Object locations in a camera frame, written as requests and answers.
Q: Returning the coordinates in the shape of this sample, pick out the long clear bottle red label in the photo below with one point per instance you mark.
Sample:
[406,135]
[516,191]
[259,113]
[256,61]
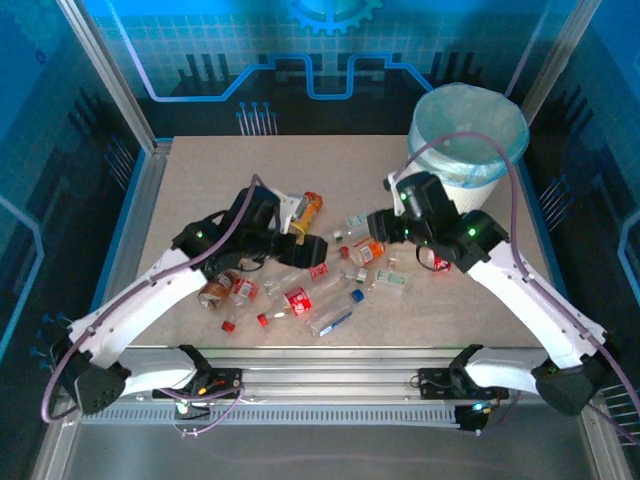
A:
[318,272]

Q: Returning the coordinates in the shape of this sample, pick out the clear bottle blue cap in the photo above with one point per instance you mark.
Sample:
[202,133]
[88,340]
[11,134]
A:
[332,315]

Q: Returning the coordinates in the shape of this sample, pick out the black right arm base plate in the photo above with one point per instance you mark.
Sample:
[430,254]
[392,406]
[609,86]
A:
[432,382]

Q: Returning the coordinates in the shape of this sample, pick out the white plastic bin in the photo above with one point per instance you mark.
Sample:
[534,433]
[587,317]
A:
[475,197]

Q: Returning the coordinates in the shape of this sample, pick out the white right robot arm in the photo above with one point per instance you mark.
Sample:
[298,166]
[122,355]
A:
[530,305]

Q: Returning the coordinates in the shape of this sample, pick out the grey metal shelf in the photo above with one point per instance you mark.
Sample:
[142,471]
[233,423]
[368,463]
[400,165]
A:
[325,452]

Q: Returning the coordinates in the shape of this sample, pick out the aluminium right frame post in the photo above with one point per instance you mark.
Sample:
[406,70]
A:
[564,42]

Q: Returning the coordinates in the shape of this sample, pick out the clear bottle red white label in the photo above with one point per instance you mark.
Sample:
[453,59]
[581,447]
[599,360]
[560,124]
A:
[245,291]

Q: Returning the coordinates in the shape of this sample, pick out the aluminium left frame post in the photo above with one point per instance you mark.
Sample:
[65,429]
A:
[111,75]

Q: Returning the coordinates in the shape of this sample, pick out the brown drink bottle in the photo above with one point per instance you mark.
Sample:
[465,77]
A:
[216,292]

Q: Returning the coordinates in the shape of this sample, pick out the aluminium side rail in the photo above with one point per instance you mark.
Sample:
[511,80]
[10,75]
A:
[145,200]

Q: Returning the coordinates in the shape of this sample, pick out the orange bottle with orange cap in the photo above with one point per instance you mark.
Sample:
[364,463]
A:
[312,205]

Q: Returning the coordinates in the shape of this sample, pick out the bottle with red label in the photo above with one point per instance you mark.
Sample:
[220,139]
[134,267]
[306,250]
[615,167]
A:
[441,265]

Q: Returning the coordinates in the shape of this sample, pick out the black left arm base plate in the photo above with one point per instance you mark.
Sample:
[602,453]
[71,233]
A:
[225,377]

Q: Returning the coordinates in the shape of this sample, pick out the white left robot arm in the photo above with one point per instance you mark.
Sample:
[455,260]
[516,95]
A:
[130,300]

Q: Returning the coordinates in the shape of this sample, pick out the aluminium frame post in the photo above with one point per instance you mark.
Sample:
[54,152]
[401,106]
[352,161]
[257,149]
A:
[564,42]
[111,75]

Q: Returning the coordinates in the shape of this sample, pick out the clear bottle green white label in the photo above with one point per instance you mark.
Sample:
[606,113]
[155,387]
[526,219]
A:
[356,222]
[392,279]

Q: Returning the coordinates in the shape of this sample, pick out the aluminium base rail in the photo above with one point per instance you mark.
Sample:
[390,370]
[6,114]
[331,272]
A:
[325,370]

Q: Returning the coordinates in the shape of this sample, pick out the clear bottle orange label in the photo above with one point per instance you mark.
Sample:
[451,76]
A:
[369,251]

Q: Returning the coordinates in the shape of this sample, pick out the small clear bottle white label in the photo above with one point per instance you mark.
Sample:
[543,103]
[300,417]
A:
[357,274]

